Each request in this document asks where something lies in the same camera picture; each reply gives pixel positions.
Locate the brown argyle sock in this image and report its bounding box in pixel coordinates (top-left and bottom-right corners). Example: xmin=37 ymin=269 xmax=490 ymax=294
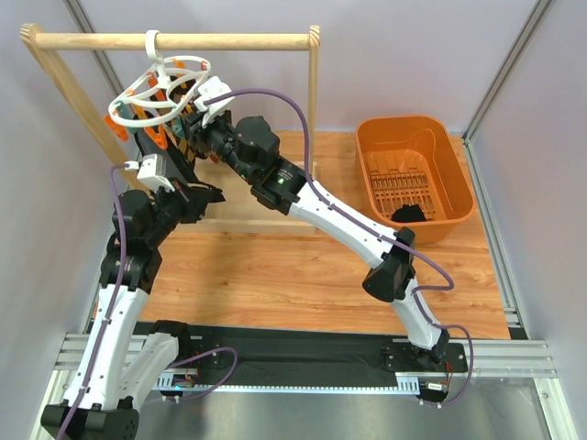
xmin=172 ymin=113 xmax=199 ymax=171

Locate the grey black long sock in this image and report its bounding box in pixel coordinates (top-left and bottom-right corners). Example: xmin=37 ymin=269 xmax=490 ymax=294
xmin=135 ymin=123 xmax=203 ymax=184

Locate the white round clip hanger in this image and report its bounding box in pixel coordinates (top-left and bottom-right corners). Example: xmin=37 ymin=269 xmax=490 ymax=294
xmin=108 ymin=30 xmax=211 ymax=129

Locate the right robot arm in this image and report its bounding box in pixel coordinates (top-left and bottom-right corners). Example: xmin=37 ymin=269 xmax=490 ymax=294
xmin=183 ymin=114 xmax=449 ymax=367

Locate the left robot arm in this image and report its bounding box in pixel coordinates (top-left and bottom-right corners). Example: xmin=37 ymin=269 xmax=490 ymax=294
xmin=40 ymin=180 xmax=225 ymax=439

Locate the wooden hanging rack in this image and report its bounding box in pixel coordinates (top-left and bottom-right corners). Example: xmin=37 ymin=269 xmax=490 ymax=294
xmin=20 ymin=24 xmax=320 ymax=235

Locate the orange clothes peg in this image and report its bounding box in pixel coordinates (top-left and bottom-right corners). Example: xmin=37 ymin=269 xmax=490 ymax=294
xmin=143 ymin=125 xmax=168 ymax=150

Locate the orange plastic basket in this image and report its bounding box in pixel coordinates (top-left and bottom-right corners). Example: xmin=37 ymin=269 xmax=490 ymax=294
xmin=355 ymin=115 xmax=475 ymax=244

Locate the black sock in basket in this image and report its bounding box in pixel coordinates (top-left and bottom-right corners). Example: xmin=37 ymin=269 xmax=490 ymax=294
xmin=391 ymin=204 xmax=426 ymax=223

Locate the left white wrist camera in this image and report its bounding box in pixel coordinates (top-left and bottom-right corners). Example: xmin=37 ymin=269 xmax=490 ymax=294
xmin=123 ymin=154 xmax=175 ymax=193

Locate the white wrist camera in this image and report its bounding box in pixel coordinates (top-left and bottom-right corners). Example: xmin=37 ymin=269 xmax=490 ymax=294
xmin=194 ymin=76 xmax=234 ymax=128
xmin=123 ymin=154 xmax=175 ymax=193

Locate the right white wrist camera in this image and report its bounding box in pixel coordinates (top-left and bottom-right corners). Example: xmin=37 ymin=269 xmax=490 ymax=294
xmin=194 ymin=76 xmax=234 ymax=128

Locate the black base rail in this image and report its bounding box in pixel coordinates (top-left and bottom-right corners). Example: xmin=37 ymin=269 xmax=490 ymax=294
xmin=91 ymin=320 xmax=469 ymax=391

